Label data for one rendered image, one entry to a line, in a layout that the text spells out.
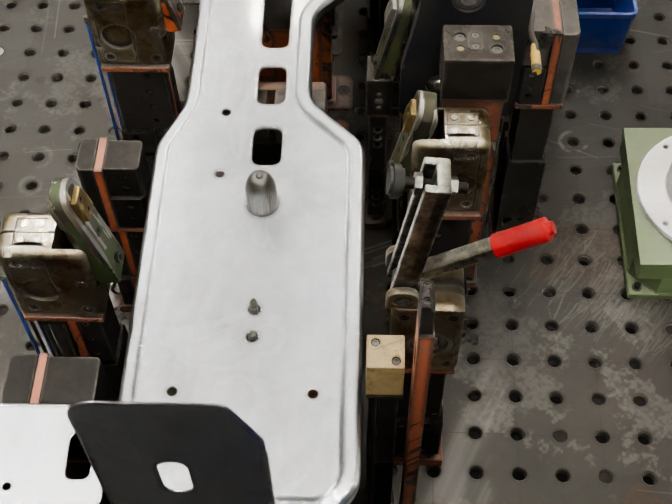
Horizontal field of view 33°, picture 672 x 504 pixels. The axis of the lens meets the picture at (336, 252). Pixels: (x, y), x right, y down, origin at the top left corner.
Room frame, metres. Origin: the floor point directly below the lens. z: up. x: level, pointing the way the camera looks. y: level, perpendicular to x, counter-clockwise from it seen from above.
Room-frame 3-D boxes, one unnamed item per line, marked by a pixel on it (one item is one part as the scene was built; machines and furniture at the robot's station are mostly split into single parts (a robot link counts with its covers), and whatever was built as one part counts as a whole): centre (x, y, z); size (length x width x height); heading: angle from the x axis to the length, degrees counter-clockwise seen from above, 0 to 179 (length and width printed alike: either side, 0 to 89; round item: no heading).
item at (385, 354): (0.47, -0.04, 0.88); 0.04 x 0.04 x 0.36; 87
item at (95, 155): (0.76, 0.24, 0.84); 0.11 x 0.08 x 0.29; 87
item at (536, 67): (0.82, -0.21, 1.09); 0.10 x 0.01 x 0.01; 177
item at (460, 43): (0.79, -0.15, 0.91); 0.07 x 0.05 x 0.42; 87
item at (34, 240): (0.62, 0.28, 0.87); 0.12 x 0.09 x 0.35; 87
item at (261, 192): (0.68, 0.07, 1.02); 0.03 x 0.03 x 0.07
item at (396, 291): (0.52, -0.06, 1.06); 0.03 x 0.01 x 0.03; 87
